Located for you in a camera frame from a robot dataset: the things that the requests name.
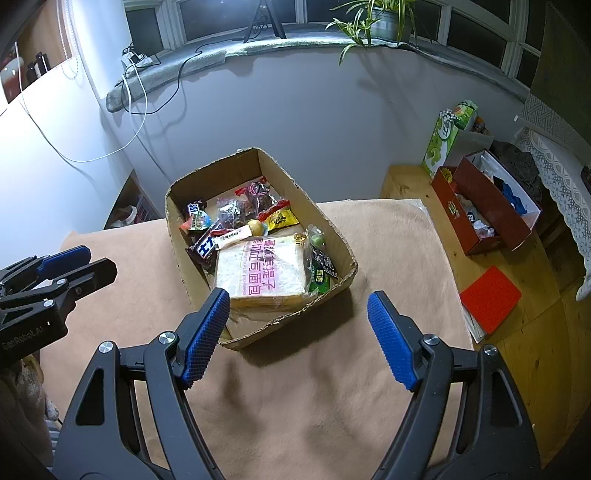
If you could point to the red square pad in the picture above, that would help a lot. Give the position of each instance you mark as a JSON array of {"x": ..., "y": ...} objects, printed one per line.
[{"x": 491, "y": 297}]

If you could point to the white plastic basket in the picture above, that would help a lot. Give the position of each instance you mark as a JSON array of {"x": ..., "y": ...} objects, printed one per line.
[{"x": 145, "y": 207}]

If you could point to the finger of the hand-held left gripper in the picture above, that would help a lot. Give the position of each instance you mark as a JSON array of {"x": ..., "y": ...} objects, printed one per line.
[
  {"x": 64, "y": 261},
  {"x": 87, "y": 277}
]

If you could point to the white power strip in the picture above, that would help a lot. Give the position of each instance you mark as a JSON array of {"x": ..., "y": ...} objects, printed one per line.
[{"x": 136, "y": 58}]

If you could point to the tan table cloth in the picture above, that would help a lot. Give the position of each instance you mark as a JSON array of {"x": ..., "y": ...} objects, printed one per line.
[{"x": 295, "y": 406}]

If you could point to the dark knitted cloth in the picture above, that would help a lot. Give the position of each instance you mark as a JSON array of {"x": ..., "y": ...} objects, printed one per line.
[{"x": 517, "y": 166}]

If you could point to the colourful jelly cup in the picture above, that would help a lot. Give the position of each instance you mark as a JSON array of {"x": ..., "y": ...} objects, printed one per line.
[{"x": 198, "y": 221}]

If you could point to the dark snack packet red ends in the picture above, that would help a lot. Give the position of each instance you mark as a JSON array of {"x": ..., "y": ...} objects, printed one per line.
[
  {"x": 231, "y": 212},
  {"x": 256, "y": 194}
]

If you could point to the grey plastic box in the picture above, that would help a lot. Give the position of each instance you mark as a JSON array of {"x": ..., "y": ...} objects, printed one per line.
[{"x": 475, "y": 143}]

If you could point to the pink white snack packet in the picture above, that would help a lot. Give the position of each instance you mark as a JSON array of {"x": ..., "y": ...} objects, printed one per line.
[{"x": 231, "y": 236}]

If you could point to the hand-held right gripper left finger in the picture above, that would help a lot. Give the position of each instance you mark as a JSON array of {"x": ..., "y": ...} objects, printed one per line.
[{"x": 205, "y": 339}]

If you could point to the black tripod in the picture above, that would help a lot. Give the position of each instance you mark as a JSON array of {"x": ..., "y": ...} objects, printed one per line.
[{"x": 263, "y": 18}]

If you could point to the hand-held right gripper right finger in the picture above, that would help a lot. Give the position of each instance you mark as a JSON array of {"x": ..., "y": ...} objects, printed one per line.
[{"x": 392, "y": 344}]

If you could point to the potted spider plant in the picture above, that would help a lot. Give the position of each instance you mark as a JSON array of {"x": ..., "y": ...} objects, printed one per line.
[{"x": 388, "y": 23}]

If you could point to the white lace cloth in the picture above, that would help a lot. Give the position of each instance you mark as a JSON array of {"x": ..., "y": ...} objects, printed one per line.
[{"x": 563, "y": 184}]

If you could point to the white cabinet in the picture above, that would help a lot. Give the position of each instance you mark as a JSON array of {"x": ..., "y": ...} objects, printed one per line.
[{"x": 46, "y": 184}]

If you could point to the white plush toy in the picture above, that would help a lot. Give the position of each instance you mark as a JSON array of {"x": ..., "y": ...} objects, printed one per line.
[{"x": 34, "y": 387}]

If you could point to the red storage box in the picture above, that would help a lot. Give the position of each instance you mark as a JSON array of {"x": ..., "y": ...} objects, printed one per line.
[{"x": 461, "y": 221}]

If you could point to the yellow snack packet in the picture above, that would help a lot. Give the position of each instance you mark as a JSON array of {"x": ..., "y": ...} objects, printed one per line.
[{"x": 279, "y": 216}]

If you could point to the green drink carton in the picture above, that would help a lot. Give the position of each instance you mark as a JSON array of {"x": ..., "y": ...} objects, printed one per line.
[{"x": 441, "y": 143}]

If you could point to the sliced bread packet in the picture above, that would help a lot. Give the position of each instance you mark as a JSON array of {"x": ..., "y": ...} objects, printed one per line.
[{"x": 258, "y": 272}]

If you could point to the brown chocolate bar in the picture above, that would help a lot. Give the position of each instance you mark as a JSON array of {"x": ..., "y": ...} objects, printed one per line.
[{"x": 195, "y": 210}]

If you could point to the yellow egg-shaped jelly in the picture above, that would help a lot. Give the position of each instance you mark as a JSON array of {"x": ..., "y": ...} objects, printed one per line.
[{"x": 255, "y": 226}]

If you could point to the green candy packet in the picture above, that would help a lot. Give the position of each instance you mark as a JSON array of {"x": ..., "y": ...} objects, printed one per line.
[{"x": 318, "y": 280}]

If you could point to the window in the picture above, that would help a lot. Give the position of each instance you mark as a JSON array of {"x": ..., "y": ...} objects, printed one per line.
[{"x": 217, "y": 18}]

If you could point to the dark chocolate bar blue label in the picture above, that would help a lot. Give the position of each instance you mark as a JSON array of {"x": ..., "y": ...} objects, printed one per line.
[{"x": 205, "y": 251}]

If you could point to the cardboard box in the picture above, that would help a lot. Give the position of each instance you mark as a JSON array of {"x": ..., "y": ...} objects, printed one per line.
[{"x": 295, "y": 189}]

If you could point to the dark olive curtain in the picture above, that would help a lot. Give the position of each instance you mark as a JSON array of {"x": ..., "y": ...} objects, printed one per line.
[{"x": 563, "y": 55}]

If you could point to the black white snack packet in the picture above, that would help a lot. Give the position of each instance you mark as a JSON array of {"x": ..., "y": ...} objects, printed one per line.
[{"x": 325, "y": 263}]

